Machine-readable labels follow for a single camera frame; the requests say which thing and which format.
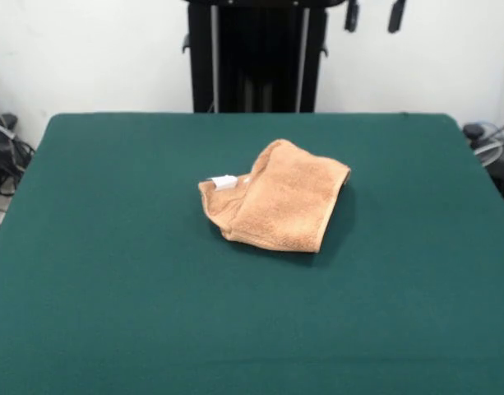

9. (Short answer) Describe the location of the black cable tangle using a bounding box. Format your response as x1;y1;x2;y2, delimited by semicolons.
0;123;35;197

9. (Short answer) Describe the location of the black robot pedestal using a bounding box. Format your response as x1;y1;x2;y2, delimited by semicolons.
179;0;347;114

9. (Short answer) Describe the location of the tan terry towel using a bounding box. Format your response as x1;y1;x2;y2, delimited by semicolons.
197;138;352;253

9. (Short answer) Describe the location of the dark green table cloth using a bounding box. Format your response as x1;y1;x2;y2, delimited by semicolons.
0;112;504;395

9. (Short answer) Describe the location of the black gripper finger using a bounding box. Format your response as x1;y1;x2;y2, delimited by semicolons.
388;0;406;34
344;0;360;33

